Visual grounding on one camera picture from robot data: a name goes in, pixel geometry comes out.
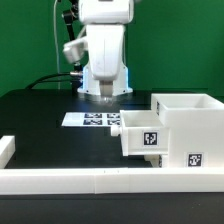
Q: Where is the white drawer box front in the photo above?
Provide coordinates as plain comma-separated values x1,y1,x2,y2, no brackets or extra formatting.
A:
144,155,167,168

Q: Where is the black cable bundle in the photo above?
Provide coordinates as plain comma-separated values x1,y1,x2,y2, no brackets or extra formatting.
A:
25,73,79,90

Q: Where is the white drawer cabinet frame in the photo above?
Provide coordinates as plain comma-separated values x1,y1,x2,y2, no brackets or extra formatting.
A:
151,94,224,168

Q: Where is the white drawer box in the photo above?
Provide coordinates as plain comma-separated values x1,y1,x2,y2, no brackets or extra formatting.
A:
111,110,169,156
144,155,167,168

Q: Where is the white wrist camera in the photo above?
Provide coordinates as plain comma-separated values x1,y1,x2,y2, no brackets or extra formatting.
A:
63,37,87,63

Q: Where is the white U-shaped boundary fence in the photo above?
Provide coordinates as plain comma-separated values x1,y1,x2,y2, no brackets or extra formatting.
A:
0,136,224,195

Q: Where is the white cable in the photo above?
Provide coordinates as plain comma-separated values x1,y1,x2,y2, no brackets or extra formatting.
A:
52,0,62,90

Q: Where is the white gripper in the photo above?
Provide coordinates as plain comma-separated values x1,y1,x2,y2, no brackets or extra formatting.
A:
87,25,124,100

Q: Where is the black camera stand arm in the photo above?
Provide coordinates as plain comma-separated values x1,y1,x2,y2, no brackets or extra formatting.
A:
62,0,82,78

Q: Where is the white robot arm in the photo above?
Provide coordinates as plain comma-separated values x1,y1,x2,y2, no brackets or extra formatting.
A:
79,0,134,98

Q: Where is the white sheet with markers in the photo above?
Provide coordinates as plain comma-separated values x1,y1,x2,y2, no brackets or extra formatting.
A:
62,112,120,127

